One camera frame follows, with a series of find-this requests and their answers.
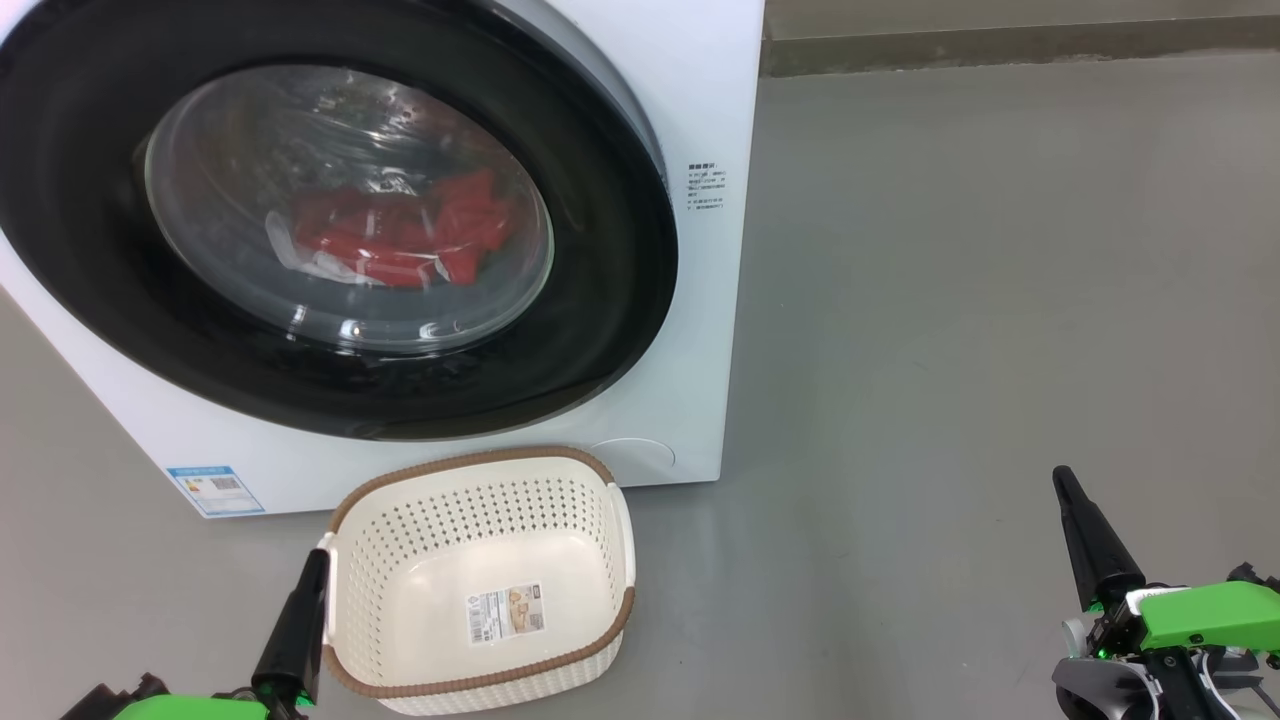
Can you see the black-rimmed glass washer door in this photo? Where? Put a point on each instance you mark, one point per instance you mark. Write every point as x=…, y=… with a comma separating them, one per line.
x=600, y=300

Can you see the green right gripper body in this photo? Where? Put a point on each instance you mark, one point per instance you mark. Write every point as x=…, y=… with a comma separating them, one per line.
x=1200, y=615

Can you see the white front-load washing machine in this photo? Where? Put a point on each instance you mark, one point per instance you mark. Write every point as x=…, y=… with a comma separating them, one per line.
x=690, y=350

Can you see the cream perforated basket brown rim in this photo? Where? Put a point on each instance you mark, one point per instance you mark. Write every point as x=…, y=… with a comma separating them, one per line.
x=500, y=520

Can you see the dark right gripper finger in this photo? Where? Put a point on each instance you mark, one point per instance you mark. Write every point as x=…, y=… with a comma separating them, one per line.
x=1095, y=550

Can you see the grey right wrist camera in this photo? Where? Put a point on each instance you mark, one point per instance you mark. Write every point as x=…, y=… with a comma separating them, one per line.
x=1090, y=690

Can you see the round white filter cover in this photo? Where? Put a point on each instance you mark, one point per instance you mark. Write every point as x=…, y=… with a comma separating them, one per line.
x=635, y=458

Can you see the white printed product label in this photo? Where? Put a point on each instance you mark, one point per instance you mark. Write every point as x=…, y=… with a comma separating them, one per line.
x=505, y=614

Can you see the red garment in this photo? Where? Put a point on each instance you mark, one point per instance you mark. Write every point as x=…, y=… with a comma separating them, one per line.
x=460, y=230

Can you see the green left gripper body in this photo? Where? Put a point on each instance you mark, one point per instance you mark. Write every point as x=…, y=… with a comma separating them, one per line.
x=190, y=708

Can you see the blue energy label sticker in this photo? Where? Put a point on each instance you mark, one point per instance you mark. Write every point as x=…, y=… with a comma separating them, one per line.
x=215, y=490

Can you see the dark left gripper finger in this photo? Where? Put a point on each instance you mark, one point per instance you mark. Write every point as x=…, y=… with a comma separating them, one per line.
x=295, y=640

